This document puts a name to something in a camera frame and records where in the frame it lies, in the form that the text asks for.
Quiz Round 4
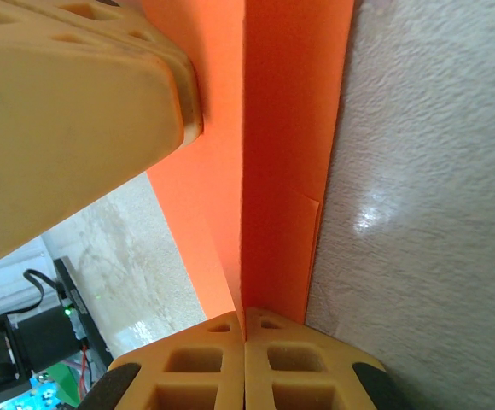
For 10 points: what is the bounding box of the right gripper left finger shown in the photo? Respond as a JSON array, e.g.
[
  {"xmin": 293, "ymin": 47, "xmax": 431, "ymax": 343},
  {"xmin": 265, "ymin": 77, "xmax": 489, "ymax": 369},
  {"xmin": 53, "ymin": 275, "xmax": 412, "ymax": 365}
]
[{"xmin": 80, "ymin": 311, "xmax": 245, "ymax": 410}]

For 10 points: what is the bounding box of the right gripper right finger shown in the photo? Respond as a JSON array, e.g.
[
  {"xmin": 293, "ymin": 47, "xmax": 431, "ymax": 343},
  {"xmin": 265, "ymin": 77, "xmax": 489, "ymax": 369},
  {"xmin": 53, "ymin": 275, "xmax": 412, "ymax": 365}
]
[{"xmin": 245, "ymin": 307, "xmax": 406, "ymax": 410}]

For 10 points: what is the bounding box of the orange paper sheet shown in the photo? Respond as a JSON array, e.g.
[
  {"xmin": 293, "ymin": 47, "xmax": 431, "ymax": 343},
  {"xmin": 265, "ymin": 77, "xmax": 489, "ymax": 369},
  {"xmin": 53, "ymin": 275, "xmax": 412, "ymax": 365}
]
[{"xmin": 138, "ymin": 0, "xmax": 356, "ymax": 338}]

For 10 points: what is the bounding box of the small circuit board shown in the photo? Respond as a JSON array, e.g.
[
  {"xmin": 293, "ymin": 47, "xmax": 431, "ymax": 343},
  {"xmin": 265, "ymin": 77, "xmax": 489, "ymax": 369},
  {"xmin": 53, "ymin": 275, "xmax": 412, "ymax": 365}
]
[{"xmin": 0, "ymin": 362, "xmax": 82, "ymax": 410}]

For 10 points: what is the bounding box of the thin black cable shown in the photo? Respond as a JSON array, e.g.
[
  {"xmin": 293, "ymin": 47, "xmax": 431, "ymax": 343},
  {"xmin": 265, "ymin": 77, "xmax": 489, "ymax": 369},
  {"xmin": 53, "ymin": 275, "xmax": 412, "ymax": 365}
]
[{"xmin": 7, "ymin": 267, "xmax": 67, "ymax": 317}]

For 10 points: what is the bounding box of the aluminium mounting rail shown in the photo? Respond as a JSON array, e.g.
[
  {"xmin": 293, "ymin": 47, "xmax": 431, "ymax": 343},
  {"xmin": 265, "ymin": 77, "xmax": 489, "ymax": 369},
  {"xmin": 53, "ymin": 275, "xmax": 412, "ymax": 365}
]
[{"xmin": 0, "ymin": 238, "xmax": 61, "ymax": 319}]

